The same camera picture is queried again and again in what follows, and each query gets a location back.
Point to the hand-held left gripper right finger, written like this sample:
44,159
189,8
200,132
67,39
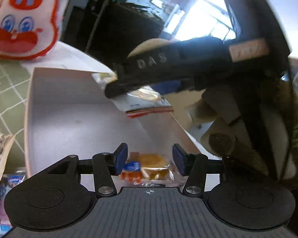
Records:
178,160

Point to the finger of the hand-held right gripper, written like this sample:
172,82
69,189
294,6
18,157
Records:
164,67

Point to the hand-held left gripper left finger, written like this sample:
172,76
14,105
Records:
121,159

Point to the clear yellow cake packet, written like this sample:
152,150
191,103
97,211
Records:
151,163

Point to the white cookie snack packet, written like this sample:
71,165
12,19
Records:
136,104

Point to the pink cardboard box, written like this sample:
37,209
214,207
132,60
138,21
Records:
77,119

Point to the light blue snack packet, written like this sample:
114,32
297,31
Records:
11,181

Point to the black aquarium cabinet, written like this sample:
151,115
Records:
119,17

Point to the white barcode packet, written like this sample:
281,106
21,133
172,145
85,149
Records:
0,148

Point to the rabbit face plush bag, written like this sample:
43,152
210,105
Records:
22,29

